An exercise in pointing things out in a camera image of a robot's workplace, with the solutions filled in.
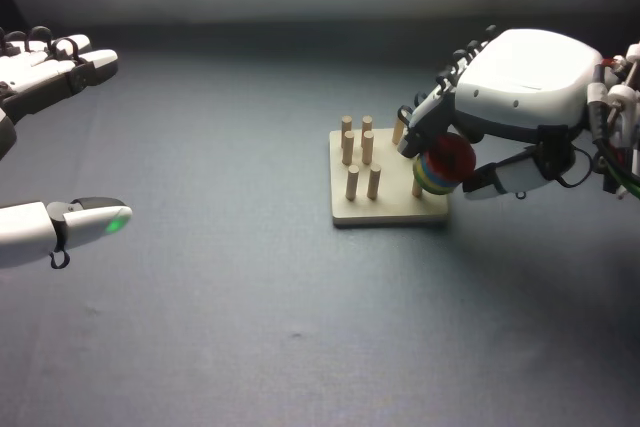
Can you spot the grey table cloth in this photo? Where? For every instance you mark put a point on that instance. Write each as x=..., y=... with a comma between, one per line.
x=200, y=322

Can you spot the wooden peg board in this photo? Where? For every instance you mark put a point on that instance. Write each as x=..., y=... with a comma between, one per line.
x=380, y=209

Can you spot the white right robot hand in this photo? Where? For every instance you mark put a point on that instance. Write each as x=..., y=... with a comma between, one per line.
x=530, y=77

